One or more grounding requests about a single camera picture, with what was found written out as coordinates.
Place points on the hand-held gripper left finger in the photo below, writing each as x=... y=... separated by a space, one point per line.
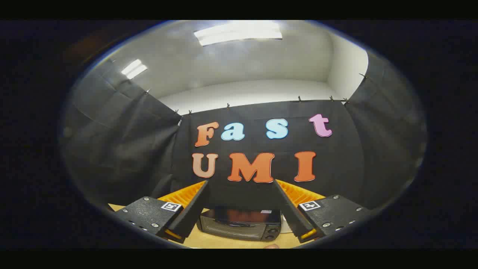
x=190 y=216

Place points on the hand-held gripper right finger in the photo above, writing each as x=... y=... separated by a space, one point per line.
x=291 y=213

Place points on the black toaster oven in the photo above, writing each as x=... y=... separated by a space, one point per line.
x=239 y=228

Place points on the black backdrop cloth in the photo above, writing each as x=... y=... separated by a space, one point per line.
x=354 y=149

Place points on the small ceiling light panel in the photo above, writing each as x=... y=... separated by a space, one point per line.
x=134 y=69

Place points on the large ceiling light panel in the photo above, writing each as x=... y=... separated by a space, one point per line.
x=239 y=33

